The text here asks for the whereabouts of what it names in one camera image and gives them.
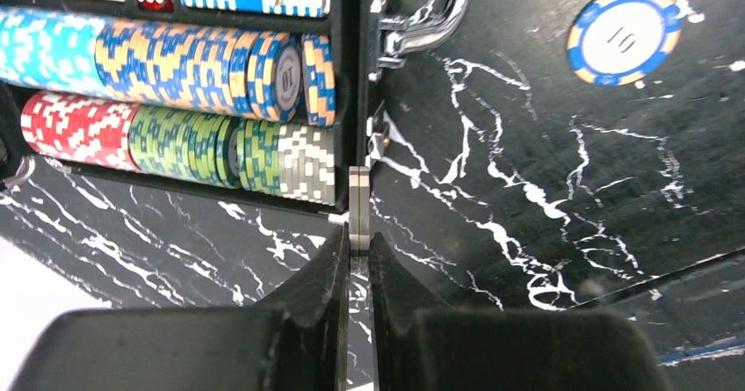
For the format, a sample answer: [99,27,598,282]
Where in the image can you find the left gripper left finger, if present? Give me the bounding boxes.
[11,227,350,390]

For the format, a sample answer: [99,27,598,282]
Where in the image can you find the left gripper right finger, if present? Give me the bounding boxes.
[370,235,670,390]

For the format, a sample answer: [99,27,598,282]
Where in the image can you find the grey white poker chip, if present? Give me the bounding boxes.
[349,166,371,255]

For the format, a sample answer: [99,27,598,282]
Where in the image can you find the black poker chip case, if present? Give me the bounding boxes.
[1,0,468,216]

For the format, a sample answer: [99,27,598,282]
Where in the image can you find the red green chip row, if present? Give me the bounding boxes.
[20,91,336,206]

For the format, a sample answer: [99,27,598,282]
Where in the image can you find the blue orange chip row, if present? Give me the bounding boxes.
[1,6,336,127]

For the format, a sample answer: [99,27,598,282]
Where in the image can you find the blue white poker chip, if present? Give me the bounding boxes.
[566,0,682,86]

